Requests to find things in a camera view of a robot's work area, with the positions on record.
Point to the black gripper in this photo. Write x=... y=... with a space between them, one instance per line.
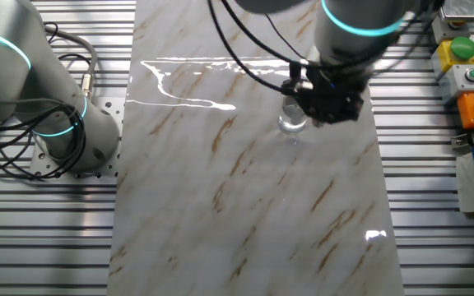
x=333 y=86

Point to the clear glass jar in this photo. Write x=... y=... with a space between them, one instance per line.
x=291 y=122

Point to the white marble pattern board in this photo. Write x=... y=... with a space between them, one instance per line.
x=241 y=185

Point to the yellow box green mushroom button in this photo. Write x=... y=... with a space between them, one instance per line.
x=447 y=55

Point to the grey box green button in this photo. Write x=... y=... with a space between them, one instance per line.
x=463 y=80

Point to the orange button box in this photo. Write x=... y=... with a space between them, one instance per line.
x=469 y=111

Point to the grey box red button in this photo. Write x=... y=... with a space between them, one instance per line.
x=449 y=29

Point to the silver metal plate box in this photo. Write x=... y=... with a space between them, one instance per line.
x=465 y=9

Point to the perforated robot base plate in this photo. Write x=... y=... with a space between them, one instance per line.
x=109 y=107

